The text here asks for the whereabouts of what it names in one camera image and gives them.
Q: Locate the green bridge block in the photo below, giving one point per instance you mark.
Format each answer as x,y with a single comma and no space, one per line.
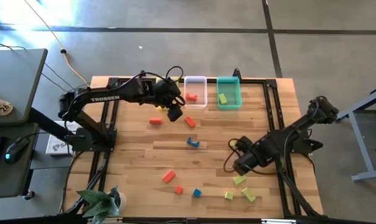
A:
248,194

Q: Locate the green cube block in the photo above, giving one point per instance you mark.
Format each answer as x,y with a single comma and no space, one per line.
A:
228,195
234,144

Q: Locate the green potted plant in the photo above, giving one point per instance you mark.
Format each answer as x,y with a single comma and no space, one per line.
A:
101,203

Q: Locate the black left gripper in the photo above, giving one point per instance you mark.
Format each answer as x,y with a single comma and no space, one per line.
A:
166,91

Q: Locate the blue bridge block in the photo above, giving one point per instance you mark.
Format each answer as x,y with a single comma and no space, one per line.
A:
193,143

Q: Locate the white plant pot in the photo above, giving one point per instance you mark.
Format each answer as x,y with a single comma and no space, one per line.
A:
123,202

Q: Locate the black diagonal beam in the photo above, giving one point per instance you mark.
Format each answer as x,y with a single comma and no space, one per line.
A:
48,124

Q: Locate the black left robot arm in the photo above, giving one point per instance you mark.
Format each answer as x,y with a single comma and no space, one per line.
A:
129,91

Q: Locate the white printed box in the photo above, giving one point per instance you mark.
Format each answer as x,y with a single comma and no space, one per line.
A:
55,146

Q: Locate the teal plastic bin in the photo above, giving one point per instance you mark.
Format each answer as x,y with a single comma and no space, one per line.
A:
229,106

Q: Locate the grey desk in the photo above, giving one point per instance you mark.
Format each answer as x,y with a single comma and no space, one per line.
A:
16,77

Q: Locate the red cube block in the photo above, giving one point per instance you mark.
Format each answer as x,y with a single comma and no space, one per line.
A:
178,190

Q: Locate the grey metal table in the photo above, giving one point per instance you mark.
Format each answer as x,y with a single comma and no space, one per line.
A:
360,140

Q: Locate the red bridge block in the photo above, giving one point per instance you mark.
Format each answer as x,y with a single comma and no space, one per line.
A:
191,98

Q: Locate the yellow plastic bin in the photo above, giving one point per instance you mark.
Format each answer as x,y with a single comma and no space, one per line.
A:
161,108

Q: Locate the green rectangular block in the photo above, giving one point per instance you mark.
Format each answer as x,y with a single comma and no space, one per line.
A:
239,180

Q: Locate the clear plastic bin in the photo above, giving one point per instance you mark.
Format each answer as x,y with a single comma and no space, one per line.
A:
195,107

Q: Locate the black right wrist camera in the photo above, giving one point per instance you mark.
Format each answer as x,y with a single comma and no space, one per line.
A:
245,142

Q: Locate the silver aluminium bar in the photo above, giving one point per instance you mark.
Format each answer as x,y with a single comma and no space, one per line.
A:
110,220
278,221

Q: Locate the red rounded block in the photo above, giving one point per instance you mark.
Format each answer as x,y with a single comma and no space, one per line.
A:
155,121

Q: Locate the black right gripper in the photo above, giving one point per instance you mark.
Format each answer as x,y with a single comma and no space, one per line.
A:
248,160

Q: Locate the dark desk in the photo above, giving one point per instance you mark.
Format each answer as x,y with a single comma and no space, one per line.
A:
7,180

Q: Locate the black aluminium table frame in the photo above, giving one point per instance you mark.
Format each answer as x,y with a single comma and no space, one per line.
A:
112,81

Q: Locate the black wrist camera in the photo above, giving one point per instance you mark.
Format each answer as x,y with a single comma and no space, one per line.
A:
245,142
175,114

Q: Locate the blue cube block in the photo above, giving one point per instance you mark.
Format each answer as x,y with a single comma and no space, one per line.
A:
197,193

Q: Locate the red rectangular block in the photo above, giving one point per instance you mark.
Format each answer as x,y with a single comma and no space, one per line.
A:
168,176
190,122

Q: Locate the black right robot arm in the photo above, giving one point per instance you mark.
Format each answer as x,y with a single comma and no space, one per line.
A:
300,127

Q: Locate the black frame bracket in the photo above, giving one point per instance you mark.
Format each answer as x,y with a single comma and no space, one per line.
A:
236,74
141,74

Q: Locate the black computer mouse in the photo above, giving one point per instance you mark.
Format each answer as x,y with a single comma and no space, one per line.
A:
16,149

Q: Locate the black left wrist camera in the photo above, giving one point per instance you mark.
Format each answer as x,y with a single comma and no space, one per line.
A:
175,114

